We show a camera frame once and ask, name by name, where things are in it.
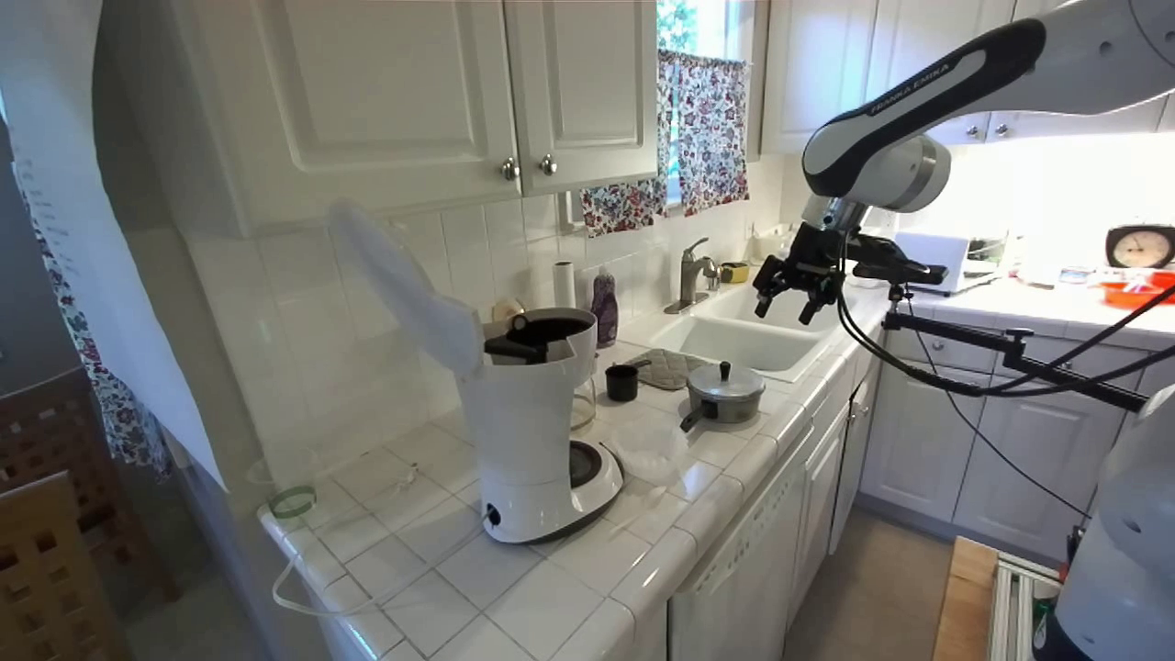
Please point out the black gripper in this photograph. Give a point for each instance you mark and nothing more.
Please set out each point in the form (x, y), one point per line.
(815, 251)

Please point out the metal pot lid black knob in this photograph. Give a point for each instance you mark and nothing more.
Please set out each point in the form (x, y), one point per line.
(726, 384)

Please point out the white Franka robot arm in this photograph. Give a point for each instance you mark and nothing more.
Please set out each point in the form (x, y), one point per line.
(1101, 61)

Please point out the small yellow jar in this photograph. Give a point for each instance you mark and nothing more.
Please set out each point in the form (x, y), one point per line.
(734, 274)

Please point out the white kitchen sink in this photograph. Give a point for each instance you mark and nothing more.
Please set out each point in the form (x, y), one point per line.
(734, 335)

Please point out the silver sink faucet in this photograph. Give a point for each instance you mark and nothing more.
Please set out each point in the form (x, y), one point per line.
(691, 275)

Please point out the floral window curtain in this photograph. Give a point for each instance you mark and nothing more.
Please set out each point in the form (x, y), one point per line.
(701, 133)

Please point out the purple soap bottle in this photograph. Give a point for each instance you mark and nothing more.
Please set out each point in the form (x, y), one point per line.
(603, 310)

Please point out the small black measuring cup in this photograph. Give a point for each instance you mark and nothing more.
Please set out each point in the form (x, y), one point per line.
(622, 384)

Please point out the white lower cabinet row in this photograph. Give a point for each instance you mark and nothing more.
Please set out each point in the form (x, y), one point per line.
(931, 453)

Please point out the white cabinet row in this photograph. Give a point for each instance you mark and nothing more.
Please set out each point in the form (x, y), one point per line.
(846, 61)
(931, 453)

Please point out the white upper cabinet row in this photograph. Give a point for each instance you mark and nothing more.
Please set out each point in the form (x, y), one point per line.
(846, 61)

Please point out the white cylindrical bottle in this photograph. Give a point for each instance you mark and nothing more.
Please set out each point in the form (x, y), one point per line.
(563, 283)

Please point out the glass coffee carafe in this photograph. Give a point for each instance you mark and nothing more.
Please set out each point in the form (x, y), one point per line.
(586, 405)

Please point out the white lower counter cabinet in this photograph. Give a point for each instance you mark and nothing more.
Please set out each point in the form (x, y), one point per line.
(757, 562)

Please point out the silver cabinet knob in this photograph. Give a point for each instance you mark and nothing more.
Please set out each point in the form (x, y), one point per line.
(548, 161)
(508, 168)

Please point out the narrow white upper cabinet door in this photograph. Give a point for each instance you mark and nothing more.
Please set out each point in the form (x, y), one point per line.
(582, 84)

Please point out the white coffee maker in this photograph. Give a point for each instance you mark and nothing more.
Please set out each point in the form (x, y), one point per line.
(527, 427)

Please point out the orange container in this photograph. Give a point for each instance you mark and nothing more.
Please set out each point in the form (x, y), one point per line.
(1139, 290)

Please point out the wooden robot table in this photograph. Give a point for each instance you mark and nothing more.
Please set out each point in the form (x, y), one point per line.
(967, 598)

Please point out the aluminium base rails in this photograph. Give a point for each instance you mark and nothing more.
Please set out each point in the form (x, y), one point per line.
(1022, 609)

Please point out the wide white upper cabinet door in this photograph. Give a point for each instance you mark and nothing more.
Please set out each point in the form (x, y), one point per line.
(367, 95)

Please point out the white curtain floral trim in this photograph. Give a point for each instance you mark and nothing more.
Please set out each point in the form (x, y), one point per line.
(76, 186)

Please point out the dark brown lattice chair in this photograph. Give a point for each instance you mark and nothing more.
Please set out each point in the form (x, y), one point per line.
(76, 440)

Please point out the light wooden lattice chair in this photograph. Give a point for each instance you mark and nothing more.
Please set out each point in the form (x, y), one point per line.
(50, 574)

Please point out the black stereo camera on mount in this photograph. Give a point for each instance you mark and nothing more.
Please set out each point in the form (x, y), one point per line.
(919, 274)

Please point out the black camera mount rod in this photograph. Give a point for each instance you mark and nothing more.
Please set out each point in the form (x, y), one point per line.
(1014, 349)

